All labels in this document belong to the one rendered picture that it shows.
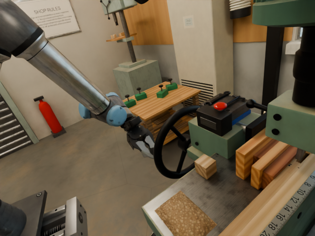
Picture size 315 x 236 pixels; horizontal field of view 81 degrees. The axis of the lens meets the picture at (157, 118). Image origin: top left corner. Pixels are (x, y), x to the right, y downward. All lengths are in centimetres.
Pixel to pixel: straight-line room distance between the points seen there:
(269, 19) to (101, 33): 306
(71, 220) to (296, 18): 67
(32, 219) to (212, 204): 50
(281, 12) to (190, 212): 33
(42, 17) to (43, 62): 251
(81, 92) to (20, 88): 249
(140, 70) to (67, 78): 192
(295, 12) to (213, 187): 33
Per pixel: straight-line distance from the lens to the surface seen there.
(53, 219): 74
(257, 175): 41
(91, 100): 62
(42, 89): 309
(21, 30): 55
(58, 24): 309
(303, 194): 38
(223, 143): 47
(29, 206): 74
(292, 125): 37
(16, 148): 326
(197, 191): 43
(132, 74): 240
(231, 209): 41
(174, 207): 40
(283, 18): 27
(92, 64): 319
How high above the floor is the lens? 124
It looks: 29 degrees down
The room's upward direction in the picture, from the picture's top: 14 degrees counter-clockwise
